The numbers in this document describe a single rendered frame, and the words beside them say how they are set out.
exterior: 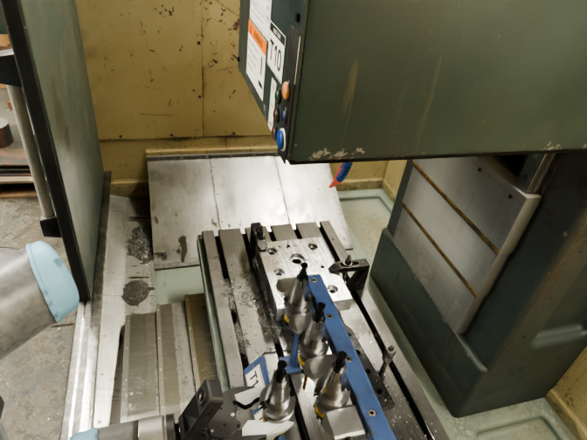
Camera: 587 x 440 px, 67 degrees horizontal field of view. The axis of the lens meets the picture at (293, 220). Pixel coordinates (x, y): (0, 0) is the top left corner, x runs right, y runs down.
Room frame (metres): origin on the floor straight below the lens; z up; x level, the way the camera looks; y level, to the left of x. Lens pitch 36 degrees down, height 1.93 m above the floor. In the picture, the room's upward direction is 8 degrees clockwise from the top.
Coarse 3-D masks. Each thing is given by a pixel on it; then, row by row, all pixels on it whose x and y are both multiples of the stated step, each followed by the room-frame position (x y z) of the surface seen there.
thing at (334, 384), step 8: (344, 368) 0.46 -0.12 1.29; (328, 376) 0.46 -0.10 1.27; (336, 376) 0.45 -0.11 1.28; (344, 376) 0.46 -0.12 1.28; (328, 384) 0.45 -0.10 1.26; (336, 384) 0.45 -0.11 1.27; (344, 384) 0.46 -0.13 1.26; (328, 392) 0.45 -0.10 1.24; (336, 392) 0.45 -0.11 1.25; (344, 392) 0.46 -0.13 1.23; (336, 400) 0.44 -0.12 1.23
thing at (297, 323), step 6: (312, 312) 0.65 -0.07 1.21; (294, 318) 0.63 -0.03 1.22; (300, 318) 0.63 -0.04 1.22; (306, 318) 0.63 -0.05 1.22; (288, 324) 0.61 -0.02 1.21; (294, 324) 0.61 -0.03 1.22; (300, 324) 0.61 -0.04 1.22; (306, 324) 0.61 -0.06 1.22; (294, 330) 0.59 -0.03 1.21; (300, 330) 0.60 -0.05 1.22
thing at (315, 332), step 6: (312, 318) 0.56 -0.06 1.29; (324, 318) 0.57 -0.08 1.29; (312, 324) 0.56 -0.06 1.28; (318, 324) 0.55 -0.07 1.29; (324, 324) 0.56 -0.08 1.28; (306, 330) 0.57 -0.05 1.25; (312, 330) 0.55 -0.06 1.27; (318, 330) 0.55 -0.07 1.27; (324, 330) 0.56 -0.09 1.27; (306, 336) 0.56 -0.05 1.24; (312, 336) 0.55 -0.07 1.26; (318, 336) 0.55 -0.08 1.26; (324, 336) 0.56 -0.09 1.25; (306, 342) 0.55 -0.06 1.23; (312, 342) 0.55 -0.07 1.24; (318, 342) 0.55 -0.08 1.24; (324, 342) 0.56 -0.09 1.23; (312, 348) 0.55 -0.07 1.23; (318, 348) 0.55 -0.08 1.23
